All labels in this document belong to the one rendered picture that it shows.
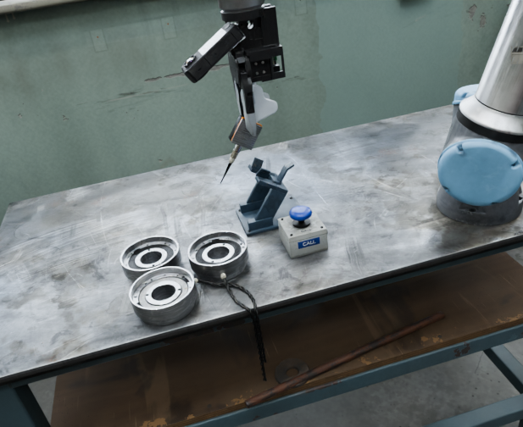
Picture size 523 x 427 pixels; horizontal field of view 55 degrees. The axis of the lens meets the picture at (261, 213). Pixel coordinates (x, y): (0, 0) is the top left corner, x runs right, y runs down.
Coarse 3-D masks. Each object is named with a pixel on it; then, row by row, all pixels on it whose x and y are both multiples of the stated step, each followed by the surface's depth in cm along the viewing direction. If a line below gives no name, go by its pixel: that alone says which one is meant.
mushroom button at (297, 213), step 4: (292, 208) 88; (296, 208) 88; (300, 208) 88; (304, 208) 88; (308, 208) 88; (292, 212) 87; (296, 212) 87; (300, 212) 87; (304, 212) 87; (308, 212) 87; (292, 216) 87; (296, 216) 87; (300, 216) 86; (304, 216) 86; (308, 216) 87; (300, 220) 87
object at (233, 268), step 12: (204, 240) 91; (240, 240) 90; (192, 252) 88; (204, 252) 88; (216, 252) 90; (228, 252) 89; (192, 264) 85; (204, 264) 83; (216, 264) 83; (228, 264) 83; (240, 264) 85; (204, 276) 84; (216, 276) 84; (228, 276) 85
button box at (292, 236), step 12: (288, 216) 92; (312, 216) 91; (288, 228) 88; (300, 228) 88; (312, 228) 88; (324, 228) 87; (288, 240) 86; (300, 240) 87; (312, 240) 87; (324, 240) 88; (288, 252) 89; (300, 252) 88; (312, 252) 89
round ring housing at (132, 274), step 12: (144, 240) 92; (156, 240) 93; (168, 240) 92; (132, 252) 91; (144, 252) 90; (156, 252) 91; (180, 252) 89; (144, 264) 87; (156, 264) 87; (168, 264) 85; (132, 276) 85
